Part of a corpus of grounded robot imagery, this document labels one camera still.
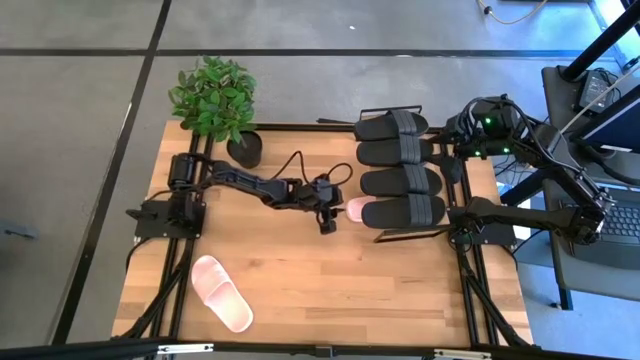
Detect beige floor cable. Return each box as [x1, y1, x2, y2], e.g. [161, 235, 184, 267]
[477, 0, 550, 25]

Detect pink rubber slide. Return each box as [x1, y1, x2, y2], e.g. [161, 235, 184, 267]
[190, 254, 255, 334]
[344, 194, 377, 225]

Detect black rubber slide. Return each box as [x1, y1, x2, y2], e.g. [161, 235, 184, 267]
[355, 134, 435, 168]
[353, 109, 430, 143]
[358, 164, 444, 198]
[360, 193, 447, 230]

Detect grey side desk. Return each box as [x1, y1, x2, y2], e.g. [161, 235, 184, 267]
[541, 177, 640, 311]

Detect silver frame bracket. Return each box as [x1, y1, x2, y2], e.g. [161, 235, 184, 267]
[157, 342, 215, 356]
[433, 348, 494, 360]

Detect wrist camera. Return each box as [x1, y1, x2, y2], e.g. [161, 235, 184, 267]
[310, 174, 346, 202]
[469, 94, 519, 130]

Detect black slanted pole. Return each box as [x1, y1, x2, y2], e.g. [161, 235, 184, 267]
[561, 0, 640, 82]

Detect pale yellow hanging cable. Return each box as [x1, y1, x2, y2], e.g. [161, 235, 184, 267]
[567, 62, 640, 126]

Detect black laptop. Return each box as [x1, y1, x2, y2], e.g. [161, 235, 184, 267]
[564, 197, 640, 271]

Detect dark blue panel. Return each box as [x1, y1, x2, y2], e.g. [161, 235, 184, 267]
[582, 97, 640, 154]

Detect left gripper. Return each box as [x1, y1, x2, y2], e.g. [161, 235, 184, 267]
[285, 180, 347, 236]

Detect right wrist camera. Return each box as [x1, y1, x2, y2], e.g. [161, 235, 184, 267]
[469, 94, 519, 130]

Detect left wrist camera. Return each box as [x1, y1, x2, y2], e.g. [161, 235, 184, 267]
[310, 174, 346, 202]

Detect wooden shelf with black frame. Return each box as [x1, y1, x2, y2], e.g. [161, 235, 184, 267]
[316, 103, 454, 245]

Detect black power adapter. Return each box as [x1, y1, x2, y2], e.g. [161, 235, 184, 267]
[578, 69, 609, 114]

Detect grey cart top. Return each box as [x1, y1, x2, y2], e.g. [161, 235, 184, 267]
[541, 64, 626, 129]

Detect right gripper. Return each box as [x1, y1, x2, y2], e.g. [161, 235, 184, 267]
[433, 113, 512, 185]

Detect dark grey floor fitting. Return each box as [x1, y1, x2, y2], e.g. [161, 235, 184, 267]
[0, 222, 39, 241]

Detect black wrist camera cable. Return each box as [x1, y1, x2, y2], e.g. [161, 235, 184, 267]
[272, 148, 354, 189]

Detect green plant in black pot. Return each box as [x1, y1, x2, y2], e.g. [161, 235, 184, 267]
[168, 54, 265, 170]

